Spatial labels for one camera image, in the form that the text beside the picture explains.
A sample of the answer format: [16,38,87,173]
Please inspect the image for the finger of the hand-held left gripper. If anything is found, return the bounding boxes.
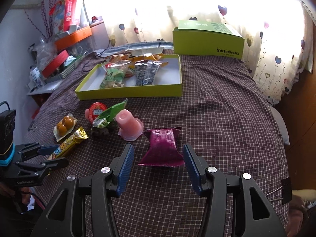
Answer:
[16,157,69,177]
[16,142,61,160]

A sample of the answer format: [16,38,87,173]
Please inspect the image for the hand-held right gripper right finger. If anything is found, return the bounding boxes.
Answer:
[183,143,288,237]

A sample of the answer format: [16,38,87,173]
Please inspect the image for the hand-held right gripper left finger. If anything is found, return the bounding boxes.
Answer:
[30,143,135,237]

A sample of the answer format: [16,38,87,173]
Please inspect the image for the golden candy bar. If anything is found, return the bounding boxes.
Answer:
[46,126,88,161]

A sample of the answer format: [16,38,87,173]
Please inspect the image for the orange egg yolk packet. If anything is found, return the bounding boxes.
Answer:
[54,114,78,142]

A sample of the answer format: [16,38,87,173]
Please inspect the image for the purple snack packet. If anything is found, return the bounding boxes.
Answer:
[138,126,185,167]

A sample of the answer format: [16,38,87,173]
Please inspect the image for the pink jelly cup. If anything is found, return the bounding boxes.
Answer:
[116,109,144,142]
[85,102,108,124]

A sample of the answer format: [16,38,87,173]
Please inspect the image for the green snack packet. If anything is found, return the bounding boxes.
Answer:
[91,98,128,139]

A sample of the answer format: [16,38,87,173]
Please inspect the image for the clear bag of green snacks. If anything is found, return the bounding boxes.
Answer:
[99,60,132,89]

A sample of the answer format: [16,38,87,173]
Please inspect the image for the dark seaweed snack bag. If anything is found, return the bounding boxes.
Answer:
[134,60,169,86]

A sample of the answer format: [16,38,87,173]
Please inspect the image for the shallow green cardboard tray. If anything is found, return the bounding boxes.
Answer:
[75,54,182,101]

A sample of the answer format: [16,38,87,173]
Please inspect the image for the orange fried snack packet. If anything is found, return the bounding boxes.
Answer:
[106,51,136,79]

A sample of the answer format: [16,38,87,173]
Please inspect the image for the yellow chip bag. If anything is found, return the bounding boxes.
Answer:
[131,53,165,66]

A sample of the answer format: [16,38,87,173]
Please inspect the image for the white side shelf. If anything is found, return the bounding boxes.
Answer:
[27,80,62,96]

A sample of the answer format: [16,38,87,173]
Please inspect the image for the white pump bottle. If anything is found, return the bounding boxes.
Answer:
[30,64,41,87]

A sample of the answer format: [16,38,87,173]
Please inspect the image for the green striped paper box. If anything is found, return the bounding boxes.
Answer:
[47,54,84,82]

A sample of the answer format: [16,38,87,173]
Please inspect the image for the red round lid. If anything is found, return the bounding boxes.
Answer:
[41,50,69,78]

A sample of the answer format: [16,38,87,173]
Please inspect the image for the clear plastic bag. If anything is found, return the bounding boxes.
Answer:
[35,36,58,66]

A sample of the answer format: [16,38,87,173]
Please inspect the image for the black binder clip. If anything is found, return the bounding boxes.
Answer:
[268,178,292,205]

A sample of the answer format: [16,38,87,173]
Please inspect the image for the clear storage box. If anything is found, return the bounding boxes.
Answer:
[63,38,95,57]

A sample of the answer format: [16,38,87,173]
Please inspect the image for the orange flat box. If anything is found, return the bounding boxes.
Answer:
[54,26,92,52]

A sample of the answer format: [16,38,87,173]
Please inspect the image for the blue striped cloth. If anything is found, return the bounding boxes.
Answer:
[99,41,174,57]

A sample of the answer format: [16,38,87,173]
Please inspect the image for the green cardboard box with lid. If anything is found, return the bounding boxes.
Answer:
[172,20,245,60]

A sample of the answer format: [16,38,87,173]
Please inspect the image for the purple dried flower branches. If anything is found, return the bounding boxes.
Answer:
[23,0,63,40]

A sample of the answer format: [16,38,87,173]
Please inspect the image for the red printed gift carton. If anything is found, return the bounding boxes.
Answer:
[49,0,84,34]

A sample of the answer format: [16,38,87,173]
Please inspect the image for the heart print curtain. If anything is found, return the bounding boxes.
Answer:
[81,0,314,104]

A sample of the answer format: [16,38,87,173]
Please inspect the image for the thin black charging cable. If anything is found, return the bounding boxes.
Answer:
[83,42,111,72]

